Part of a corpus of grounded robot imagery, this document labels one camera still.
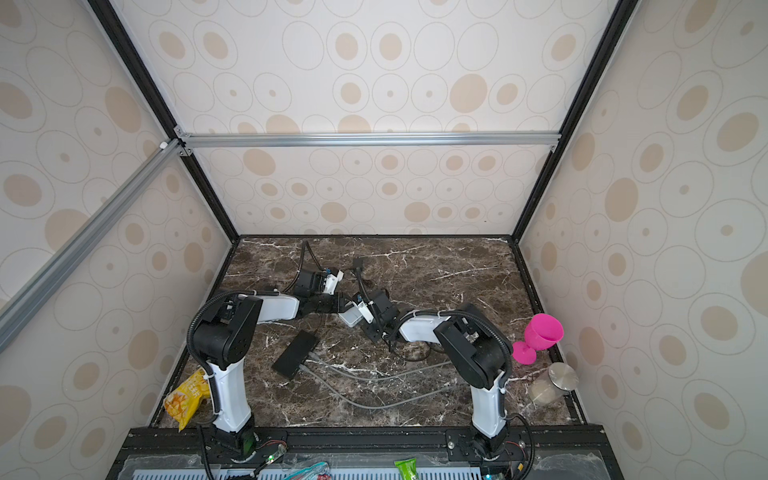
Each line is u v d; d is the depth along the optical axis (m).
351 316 0.95
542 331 0.77
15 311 0.51
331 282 0.92
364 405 0.80
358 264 1.13
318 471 0.69
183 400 0.78
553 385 0.70
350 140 0.88
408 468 0.69
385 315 0.74
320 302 0.87
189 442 0.73
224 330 0.53
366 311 0.87
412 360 0.88
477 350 0.50
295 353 0.88
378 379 0.85
